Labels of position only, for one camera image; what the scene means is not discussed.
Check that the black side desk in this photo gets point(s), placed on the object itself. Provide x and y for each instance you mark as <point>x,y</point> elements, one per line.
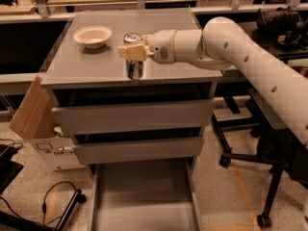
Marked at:
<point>268,42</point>

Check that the black equipment at left edge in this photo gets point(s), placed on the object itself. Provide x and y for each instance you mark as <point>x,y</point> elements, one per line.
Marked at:
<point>8,168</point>

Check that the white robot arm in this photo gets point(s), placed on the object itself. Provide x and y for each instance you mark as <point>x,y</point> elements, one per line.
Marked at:
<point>223,43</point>

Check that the black office chair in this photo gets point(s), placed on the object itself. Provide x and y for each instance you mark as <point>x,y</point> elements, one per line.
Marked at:
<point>277,146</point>

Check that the grey drawer cabinet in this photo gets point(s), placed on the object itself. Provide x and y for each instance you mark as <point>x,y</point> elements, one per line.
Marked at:
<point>79,76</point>

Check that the silver redbull can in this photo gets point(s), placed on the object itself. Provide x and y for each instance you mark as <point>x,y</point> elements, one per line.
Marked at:
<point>134,69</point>

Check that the bottom grey open drawer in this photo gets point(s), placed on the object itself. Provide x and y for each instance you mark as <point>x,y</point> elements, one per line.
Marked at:
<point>153,195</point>

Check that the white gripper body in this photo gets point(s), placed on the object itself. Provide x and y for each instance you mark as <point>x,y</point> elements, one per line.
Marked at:
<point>161,46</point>

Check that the white paper bowl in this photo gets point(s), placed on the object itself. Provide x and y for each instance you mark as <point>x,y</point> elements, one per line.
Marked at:
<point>92,37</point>

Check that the middle grey drawer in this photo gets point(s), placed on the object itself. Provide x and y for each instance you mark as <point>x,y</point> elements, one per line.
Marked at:
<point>113,152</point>

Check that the black device on desk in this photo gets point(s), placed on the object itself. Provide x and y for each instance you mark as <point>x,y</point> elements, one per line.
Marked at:
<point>289,27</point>

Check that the top grey drawer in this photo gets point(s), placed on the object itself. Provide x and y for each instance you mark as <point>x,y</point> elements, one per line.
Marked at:
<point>134,117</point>

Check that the brown cardboard box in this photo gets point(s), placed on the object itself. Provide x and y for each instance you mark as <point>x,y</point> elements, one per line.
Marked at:
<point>35,124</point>

